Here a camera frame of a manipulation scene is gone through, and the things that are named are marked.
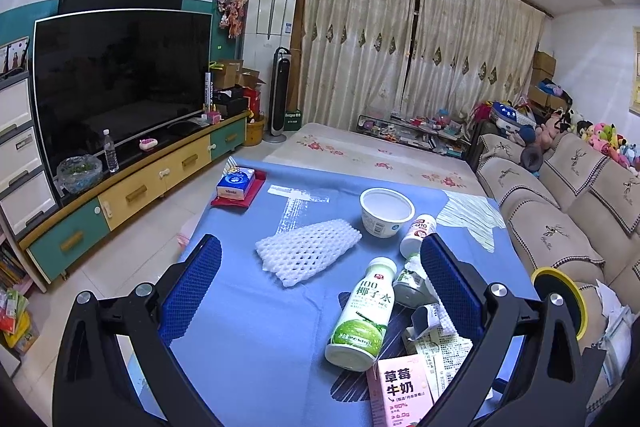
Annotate framed flower painting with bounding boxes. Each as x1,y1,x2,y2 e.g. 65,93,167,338
629,27,640,112

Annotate black wall-mounted panel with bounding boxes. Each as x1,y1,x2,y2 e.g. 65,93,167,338
57,0,185,15

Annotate clear water bottle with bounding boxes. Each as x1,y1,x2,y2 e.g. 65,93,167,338
102,129,120,174

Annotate white papers on sofa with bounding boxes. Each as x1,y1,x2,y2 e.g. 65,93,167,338
592,282,636,388

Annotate grey tower fan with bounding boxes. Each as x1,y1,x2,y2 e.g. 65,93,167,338
264,47,292,142

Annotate beige embroidered curtain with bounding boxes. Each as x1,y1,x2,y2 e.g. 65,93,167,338
297,0,418,138
402,0,546,128

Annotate cardboard boxes beside television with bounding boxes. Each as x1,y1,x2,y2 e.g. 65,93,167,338
215,59,266,88

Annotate pale striped plastic sheet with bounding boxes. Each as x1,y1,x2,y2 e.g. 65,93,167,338
437,192,507,253

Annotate white plastic drawer unit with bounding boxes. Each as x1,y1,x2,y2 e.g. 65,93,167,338
0,72,58,248

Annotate blue tablecloth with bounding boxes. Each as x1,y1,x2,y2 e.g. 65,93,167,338
132,152,541,427

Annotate green and yellow TV cabinet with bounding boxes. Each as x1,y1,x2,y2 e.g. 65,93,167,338
17,109,251,293

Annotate crumpled printed paper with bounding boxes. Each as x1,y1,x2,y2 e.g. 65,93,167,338
402,302,473,403

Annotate plastic bag of greens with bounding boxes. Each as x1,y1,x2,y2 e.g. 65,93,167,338
56,154,103,195

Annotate red flat packet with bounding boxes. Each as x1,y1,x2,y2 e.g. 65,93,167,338
211,171,266,210

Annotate pile of books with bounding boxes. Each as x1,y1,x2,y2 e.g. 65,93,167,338
0,242,41,358

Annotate large black television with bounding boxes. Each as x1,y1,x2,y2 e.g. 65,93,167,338
32,11,213,198

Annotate small white pill bottle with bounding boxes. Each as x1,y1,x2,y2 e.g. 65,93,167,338
399,214,439,260

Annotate yellow bucket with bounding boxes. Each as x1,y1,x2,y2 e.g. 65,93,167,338
245,113,266,146

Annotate stacked cardboard boxes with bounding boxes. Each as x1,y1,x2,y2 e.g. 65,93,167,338
527,52,568,110

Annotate pink milk carton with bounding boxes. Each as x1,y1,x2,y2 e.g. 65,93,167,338
366,353,441,427

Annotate cluttered glass coffee table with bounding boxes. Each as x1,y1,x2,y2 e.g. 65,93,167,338
356,109,481,158

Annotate white standing air conditioner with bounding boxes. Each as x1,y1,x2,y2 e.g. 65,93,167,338
241,0,301,128

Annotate yellow-rimmed black bin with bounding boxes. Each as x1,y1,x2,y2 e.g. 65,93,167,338
531,267,588,340

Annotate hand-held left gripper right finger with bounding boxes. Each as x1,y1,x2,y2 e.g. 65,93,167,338
415,233,608,427

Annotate pile of plush toys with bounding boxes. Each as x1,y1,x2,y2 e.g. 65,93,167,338
472,99,640,178

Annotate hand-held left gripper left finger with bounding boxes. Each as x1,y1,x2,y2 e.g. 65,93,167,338
52,234,223,427

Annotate green coconut water bottle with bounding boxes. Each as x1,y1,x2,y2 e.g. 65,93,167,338
324,257,398,370

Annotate white foam fruit net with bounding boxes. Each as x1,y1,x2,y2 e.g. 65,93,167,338
255,217,362,290

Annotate white plastic cup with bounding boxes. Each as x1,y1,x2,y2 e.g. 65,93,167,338
359,188,416,238

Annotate floral floor mat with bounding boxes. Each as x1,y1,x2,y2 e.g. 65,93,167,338
260,122,488,198

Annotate hanging flower decoration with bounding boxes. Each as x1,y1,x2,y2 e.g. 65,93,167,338
216,0,249,38

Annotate blue tissue pack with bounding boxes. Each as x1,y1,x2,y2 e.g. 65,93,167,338
216,168,257,200

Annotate beige sofa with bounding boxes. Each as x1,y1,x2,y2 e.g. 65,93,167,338
472,132,640,413

